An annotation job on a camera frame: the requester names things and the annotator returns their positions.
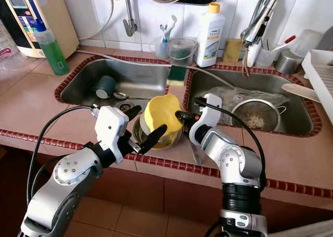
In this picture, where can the clear bottle white cap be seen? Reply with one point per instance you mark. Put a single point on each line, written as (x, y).
(8, 44)

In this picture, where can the steel cup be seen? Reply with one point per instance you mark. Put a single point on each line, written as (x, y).
(287, 62)

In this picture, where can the small steel sink basin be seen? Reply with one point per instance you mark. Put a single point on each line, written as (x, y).
(135, 78)

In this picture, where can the blue mug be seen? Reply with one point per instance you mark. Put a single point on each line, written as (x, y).
(105, 87)

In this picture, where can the green yellow sponge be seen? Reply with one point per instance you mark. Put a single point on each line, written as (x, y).
(177, 75)

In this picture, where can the steel strainer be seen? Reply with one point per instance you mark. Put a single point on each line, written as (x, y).
(257, 120)

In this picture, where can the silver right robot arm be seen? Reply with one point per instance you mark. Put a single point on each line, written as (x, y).
(237, 164)

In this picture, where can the blue white toothbrush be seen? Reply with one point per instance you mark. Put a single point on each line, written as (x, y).
(167, 29)

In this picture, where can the clear toothbrush cup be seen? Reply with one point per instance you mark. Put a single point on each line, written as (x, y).
(158, 50)

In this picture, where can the white dish rack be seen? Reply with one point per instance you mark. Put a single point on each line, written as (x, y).
(321, 80)

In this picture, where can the chrome sink faucet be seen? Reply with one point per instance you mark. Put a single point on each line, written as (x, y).
(260, 28)

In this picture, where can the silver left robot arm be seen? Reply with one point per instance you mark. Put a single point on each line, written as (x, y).
(67, 179)

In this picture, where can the thin white water tube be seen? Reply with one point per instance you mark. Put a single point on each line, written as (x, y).
(107, 18)

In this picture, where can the clear plastic bag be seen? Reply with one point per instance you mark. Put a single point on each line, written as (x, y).
(239, 95)

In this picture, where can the steel bowl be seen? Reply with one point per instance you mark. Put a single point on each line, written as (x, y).
(161, 142)

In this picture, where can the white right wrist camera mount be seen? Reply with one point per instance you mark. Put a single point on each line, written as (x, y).
(208, 117)

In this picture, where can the beige water purifier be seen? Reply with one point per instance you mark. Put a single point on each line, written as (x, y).
(47, 13)

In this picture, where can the clear plastic utensil cup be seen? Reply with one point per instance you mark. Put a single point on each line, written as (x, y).
(265, 57)

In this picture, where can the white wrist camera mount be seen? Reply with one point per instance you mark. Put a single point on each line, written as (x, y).
(208, 117)
(109, 133)

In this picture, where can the green dish soap bottle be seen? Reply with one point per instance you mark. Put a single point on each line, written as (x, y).
(53, 52)

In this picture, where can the white plastic container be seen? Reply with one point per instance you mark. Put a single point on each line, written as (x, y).
(307, 41)

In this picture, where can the white detergent bottle yellow cap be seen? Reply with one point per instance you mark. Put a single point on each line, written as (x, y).
(210, 39)

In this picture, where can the wooden spatula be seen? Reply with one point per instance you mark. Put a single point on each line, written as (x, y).
(302, 92)

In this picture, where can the clear plastic jug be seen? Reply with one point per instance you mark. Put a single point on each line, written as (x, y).
(182, 52)

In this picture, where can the yellow scouring pad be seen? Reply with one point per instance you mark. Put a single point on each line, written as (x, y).
(232, 50)

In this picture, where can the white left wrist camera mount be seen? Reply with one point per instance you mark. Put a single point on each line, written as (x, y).
(109, 133)

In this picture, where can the large steel sink basin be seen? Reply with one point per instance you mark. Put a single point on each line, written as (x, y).
(296, 117)

